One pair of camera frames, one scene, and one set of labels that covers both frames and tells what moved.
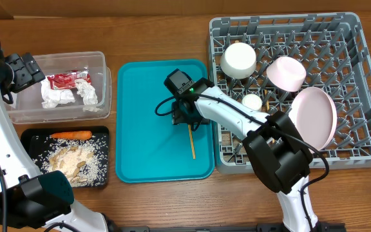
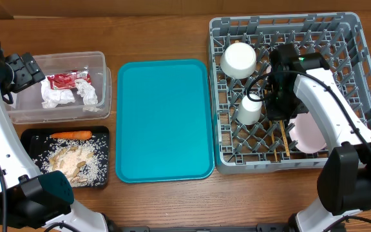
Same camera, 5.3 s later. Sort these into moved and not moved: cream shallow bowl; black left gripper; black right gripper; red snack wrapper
Moved: black right gripper
Not moved: black left gripper; cream shallow bowl; red snack wrapper
